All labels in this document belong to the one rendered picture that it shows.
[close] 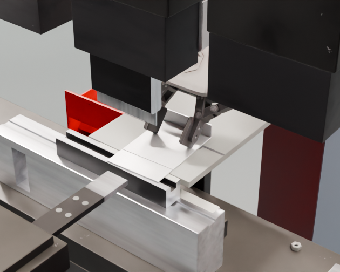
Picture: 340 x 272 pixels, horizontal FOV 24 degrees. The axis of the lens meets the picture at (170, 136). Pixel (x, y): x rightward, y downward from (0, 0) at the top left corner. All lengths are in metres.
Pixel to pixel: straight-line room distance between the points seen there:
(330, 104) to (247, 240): 0.40
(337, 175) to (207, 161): 0.98
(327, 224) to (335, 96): 1.33
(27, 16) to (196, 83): 0.24
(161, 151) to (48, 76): 2.32
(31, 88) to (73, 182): 2.20
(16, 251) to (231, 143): 0.37
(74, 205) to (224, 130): 0.27
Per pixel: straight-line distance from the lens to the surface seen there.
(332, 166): 1.97
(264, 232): 1.15
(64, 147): 1.12
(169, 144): 1.09
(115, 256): 1.10
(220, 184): 2.70
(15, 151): 1.20
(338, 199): 2.09
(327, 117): 0.78
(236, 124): 1.14
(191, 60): 0.92
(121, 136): 1.12
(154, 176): 1.03
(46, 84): 3.32
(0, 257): 0.88
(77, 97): 1.54
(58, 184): 1.15
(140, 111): 0.99
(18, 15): 1.03
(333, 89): 0.77
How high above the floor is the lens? 1.61
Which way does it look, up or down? 33 degrees down
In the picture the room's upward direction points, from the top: straight up
